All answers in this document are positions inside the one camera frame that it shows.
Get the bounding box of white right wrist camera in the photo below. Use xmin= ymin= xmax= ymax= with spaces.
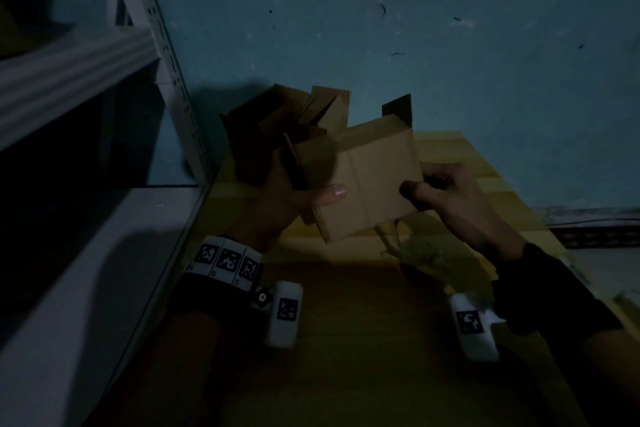
xmin=448 ymin=291 xmax=507 ymax=363

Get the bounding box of white metal shelf rack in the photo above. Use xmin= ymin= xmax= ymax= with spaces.
xmin=0 ymin=0 xmax=212 ymax=427

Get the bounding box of black right wristband with markers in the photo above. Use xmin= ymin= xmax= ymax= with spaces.
xmin=491 ymin=241 xmax=625 ymax=338

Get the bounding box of person's right forearm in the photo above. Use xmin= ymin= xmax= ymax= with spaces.
xmin=572 ymin=320 xmax=640 ymax=427

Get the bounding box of black patterned strip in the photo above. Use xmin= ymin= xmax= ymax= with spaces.
xmin=536 ymin=205 xmax=640 ymax=251

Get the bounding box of person's right hand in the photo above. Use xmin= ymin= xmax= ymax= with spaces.
xmin=399 ymin=161 xmax=527 ymax=263

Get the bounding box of black left wristband with markers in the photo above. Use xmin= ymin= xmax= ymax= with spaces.
xmin=169 ymin=235 xmax=265 ymax=316

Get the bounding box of black wristband with markers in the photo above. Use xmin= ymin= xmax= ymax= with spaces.
xmin=169 ymin=235 xmax=265 ymax=316
xmin=491 ymin=241 xmax=625 ymax=338

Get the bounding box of person's left forearm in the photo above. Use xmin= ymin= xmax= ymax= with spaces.
xmin=82 ymin=306 xmax=253 ymax=427

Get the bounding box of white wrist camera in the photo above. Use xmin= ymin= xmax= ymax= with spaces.
xmin=448 ymin=291 xmax=507 ymax=363
xmin=249 ymin=280 xmax=305 ymax=349

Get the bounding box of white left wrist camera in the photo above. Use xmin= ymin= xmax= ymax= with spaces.
xmin=249 ymin=280 xmax=305 ymax=349

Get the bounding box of clear packing tape strip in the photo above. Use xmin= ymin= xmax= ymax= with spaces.
xmin=379 ymin=220 xmax=483 ymax=285

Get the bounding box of person's left hand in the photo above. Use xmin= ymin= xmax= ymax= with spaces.
xmin=227 ymin=146 xmax=349 ymax=254

